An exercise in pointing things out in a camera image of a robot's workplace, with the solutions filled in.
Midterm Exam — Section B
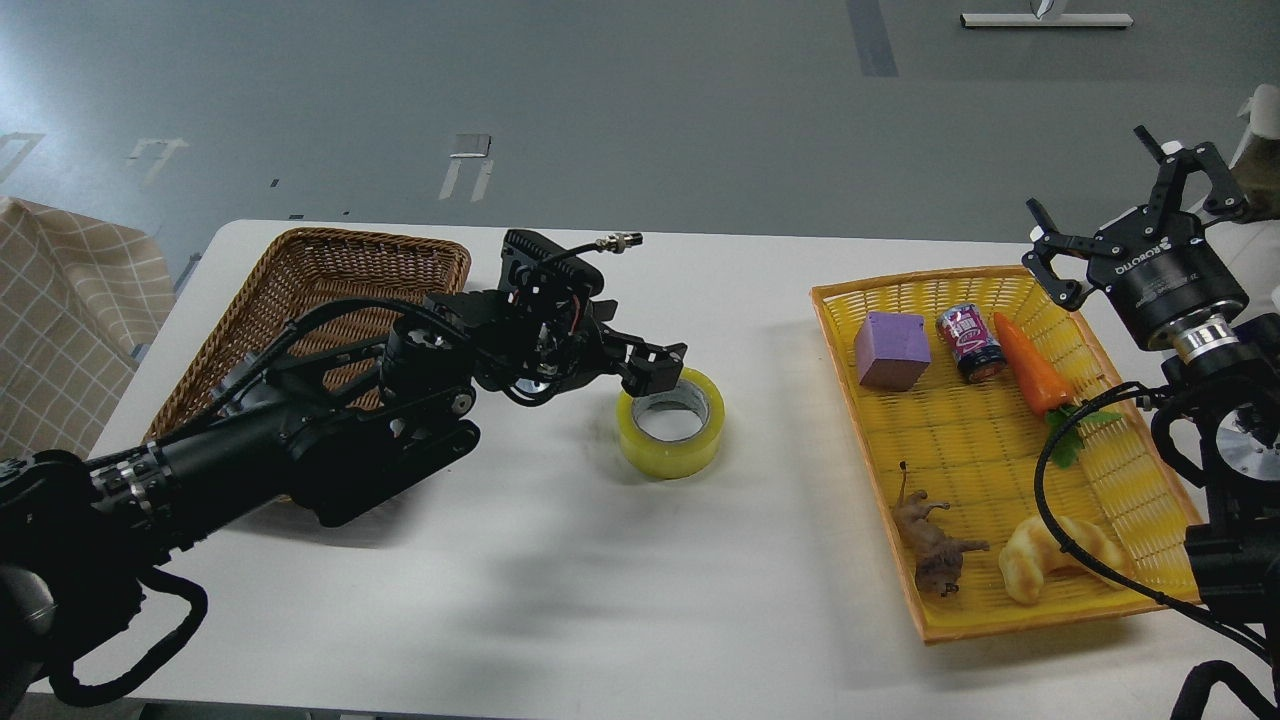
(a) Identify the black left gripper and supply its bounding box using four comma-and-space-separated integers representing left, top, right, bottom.
470, 286, 689, 405

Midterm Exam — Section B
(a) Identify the small soda can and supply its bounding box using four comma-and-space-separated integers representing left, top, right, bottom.
934, 304, 1009, 384

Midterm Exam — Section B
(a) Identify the brown wicker basket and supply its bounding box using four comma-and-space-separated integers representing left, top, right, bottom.
145, 227, 472, 501

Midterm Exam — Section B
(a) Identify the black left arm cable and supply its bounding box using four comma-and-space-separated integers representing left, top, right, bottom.
45, 568, 209, 708

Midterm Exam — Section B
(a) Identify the brown toy animal figure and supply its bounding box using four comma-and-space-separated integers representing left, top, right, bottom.
890, 460, 991, 598

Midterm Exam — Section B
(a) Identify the purple foam cube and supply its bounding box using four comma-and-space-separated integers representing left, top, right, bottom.
854, 311, 932, 392

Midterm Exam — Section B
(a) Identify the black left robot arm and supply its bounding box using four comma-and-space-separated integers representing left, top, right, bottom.
1, 229, 687, 717

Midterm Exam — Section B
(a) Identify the white chair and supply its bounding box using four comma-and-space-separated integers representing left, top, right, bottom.
1225, 85, 1280, 291

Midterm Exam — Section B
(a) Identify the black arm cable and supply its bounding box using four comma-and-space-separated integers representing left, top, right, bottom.
45, 568, 209, 708
1033, 380, 1280, 720

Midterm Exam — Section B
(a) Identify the yellow plastic basket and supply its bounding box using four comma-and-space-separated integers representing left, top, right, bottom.
810, 266, 1201, 644

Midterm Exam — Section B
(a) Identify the beige checkered cloth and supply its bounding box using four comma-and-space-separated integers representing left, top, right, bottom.
1, 196, 175, 459

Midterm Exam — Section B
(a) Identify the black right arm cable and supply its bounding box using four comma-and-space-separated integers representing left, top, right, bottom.
1033, 380, 1280, 720

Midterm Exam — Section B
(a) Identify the white stand base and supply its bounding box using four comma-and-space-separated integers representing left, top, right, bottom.
959, 1, 1134, 29

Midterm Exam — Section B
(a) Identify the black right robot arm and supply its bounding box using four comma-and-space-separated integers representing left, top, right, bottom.
1021, 126, 1279, 670

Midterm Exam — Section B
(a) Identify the yellow tape roll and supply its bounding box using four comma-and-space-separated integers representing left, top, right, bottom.
614, 366, 727, 480

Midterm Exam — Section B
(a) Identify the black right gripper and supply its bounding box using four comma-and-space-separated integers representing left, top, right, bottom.
1021, 126, 1251, 351

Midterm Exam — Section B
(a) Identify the toy croissant bread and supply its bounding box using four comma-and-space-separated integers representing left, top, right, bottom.
997, 515, 1137, 606

